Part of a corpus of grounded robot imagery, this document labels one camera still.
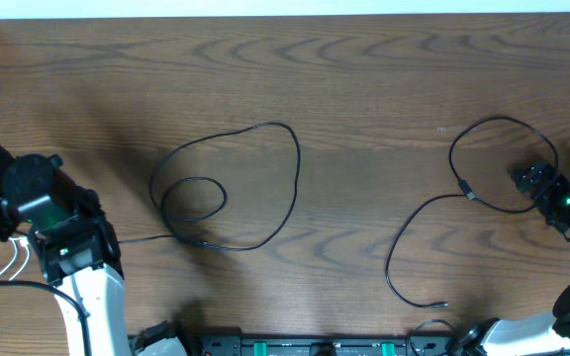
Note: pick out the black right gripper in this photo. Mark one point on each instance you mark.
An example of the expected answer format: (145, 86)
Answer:
(544, 195)

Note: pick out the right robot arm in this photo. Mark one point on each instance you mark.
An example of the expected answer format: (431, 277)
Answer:
(547, 333)

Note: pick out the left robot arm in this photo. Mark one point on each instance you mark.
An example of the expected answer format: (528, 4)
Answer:
(79, 256)

